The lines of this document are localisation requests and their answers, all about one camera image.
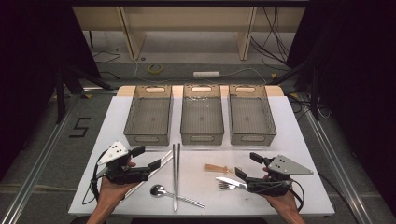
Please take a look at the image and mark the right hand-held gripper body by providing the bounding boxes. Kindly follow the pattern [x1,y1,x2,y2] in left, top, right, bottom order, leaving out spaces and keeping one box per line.
[246,154,315,198]

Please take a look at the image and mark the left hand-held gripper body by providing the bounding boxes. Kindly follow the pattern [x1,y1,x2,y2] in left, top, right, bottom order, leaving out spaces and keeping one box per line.
[97,141,151,185]

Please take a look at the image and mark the metal fork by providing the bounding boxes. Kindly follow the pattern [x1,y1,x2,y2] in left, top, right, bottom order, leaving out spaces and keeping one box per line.
[218,181,237,191]

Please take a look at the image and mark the metal spoon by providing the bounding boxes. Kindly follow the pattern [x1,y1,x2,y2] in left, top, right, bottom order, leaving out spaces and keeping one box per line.
[149,184,206,209]

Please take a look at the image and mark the amber plastic spoon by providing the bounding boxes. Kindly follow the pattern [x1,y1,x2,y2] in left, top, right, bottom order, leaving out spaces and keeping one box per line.
[204,163,236,175]

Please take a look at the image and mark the transparent grey plastic bin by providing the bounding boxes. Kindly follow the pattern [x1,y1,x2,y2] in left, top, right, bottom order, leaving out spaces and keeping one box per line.
[179,84,225,147]
[123,84,174,147]
[228,84,277,147]

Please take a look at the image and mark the person's right hand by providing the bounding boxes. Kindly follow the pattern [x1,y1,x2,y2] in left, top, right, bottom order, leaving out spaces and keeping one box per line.
[262,167,300,216]

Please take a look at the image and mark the person's left hand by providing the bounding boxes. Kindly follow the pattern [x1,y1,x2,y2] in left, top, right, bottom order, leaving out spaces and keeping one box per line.
[98,159,140,205]

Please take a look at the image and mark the white table cover sheet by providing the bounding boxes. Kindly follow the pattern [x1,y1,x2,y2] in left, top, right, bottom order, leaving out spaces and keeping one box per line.
[68,95,335,217]

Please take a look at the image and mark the black metal stand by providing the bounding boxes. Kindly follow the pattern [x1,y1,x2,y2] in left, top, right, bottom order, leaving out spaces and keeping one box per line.
[269,59,321,120]
[54,63,115,124]

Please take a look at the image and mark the yellow tape roll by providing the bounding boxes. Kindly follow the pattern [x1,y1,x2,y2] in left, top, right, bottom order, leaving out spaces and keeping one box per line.
[148,63,163,75]

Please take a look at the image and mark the white power strip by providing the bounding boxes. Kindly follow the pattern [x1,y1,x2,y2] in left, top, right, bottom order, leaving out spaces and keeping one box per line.
[192,71,221,79]

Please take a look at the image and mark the dark curtain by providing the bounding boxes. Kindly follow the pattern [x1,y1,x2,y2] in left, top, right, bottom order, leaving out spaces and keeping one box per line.
[286,0,396,216]
[0,0,101,181]

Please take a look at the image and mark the beige wooden desk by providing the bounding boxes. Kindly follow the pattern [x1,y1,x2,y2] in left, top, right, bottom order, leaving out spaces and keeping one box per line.
[72,6,306,62]

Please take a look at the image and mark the right hand-held gripper cable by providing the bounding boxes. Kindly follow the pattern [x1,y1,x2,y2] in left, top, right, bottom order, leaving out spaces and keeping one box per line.
[288,179,305,213]

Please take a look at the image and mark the hand-held gripper cable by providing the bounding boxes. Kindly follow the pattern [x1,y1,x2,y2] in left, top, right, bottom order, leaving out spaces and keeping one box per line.
[288,179,305,213]
[81,148,108,206]

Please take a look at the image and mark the left hand-held gripper cable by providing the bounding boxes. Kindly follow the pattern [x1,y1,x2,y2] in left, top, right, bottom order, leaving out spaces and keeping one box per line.
[81,148,108,206]

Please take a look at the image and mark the aluminium floor rail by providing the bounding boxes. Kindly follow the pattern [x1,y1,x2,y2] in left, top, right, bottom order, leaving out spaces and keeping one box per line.
[303,106,375,224]
[0,92,82,224]

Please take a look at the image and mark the black floor cable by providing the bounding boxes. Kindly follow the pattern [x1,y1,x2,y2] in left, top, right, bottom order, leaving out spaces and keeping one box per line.
[92,50,121,64]

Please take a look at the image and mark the black hanging cables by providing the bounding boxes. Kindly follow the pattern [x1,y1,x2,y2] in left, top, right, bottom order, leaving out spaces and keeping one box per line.
[250,7,290,68]

